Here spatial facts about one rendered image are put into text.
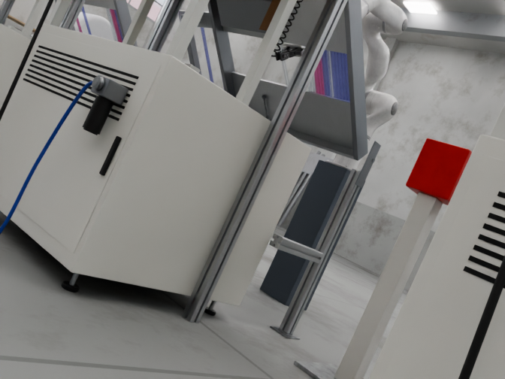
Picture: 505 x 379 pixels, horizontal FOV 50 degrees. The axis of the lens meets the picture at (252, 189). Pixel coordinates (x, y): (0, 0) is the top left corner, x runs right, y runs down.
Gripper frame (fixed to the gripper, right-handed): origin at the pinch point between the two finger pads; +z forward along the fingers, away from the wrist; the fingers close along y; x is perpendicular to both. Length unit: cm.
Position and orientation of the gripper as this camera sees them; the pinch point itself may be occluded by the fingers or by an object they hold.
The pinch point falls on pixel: (282, 55)
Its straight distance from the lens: 214.8
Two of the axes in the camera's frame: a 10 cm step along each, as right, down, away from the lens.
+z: -7.0, 4.4, -5.6
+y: 6.9, 2.4, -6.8
